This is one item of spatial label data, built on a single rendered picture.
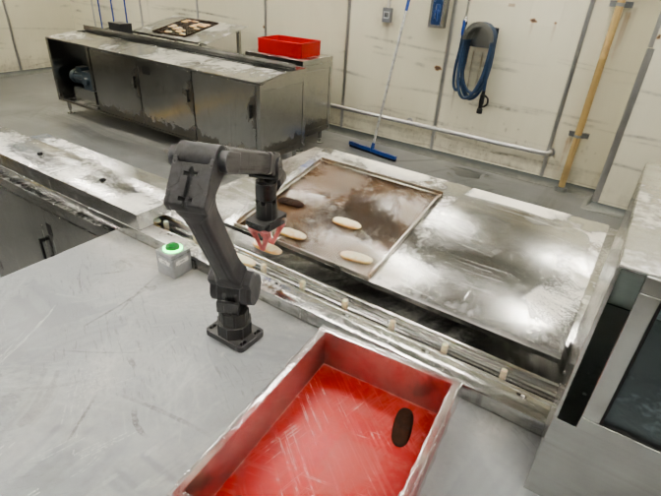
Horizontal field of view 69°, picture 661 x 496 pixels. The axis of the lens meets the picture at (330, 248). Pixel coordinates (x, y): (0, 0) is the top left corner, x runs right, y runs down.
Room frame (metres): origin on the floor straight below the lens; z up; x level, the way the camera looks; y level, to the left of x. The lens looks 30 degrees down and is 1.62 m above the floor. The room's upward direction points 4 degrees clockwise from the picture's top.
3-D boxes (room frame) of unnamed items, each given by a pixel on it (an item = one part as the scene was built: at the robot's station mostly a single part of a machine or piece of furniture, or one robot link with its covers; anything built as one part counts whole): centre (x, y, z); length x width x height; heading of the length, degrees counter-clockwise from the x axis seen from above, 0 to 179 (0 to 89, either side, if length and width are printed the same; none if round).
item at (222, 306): (0.93, 0.22, 0.94); 0.09 x 0.05 x 0.10; 170
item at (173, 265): (1.18, 0.45, 0.84); 0.08 x 0.08 x 0.11; 58
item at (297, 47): (4.96, 0.52, 0.94); 0.51 x 0.36 x 0.13; 62
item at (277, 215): (1.16, 0.18, 1.04); 0.10 x 0.07 x 0.07; 148
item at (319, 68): (4.96, 0.52, 0.44); 0.70 x 0.55 x 0.87; 58
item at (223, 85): (5.15, 1.59, 0.51); 3.00 x 1.26 x 1.03; 58
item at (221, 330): (0.91, 0.22, 0.86); 0.12 x 0.09 x 0.08; 58
